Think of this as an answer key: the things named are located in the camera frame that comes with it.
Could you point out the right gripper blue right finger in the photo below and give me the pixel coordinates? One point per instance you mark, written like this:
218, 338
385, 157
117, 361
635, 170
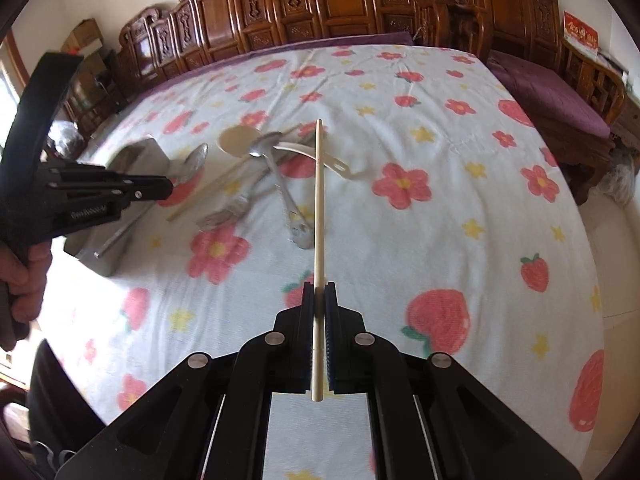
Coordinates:
330, 305

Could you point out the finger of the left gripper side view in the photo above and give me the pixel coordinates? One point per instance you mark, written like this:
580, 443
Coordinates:
69, 184

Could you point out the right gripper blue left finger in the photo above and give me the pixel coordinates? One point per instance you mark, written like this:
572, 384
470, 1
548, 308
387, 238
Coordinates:
306, 332

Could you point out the light wooden chopstick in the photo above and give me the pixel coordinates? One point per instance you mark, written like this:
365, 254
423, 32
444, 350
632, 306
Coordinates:
225, 179
317, 347

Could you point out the steel fork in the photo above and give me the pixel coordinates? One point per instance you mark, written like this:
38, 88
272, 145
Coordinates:
245, 199

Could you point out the person's left hand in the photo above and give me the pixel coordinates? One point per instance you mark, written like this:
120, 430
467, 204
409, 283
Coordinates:
27, 282

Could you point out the white plastic bag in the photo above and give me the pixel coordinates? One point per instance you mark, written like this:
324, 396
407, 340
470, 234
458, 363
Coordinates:
65, 140

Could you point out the large steel spoon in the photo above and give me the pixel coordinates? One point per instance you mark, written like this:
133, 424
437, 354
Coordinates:
300, 232

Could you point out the stacked cardboard boxes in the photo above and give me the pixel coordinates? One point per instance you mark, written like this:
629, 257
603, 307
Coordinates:
93, 78

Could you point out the floral strawberry tablecloth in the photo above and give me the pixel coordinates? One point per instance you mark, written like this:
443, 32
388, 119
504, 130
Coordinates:
455, 232

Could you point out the carved wooden long sofa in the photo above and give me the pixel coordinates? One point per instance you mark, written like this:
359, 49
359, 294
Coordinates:
160, 43

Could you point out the purple armchair cushion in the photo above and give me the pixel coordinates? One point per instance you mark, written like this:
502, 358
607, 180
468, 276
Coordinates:
545, 93

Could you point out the carved wooden armchair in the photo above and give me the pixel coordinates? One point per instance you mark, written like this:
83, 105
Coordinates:
531, 30

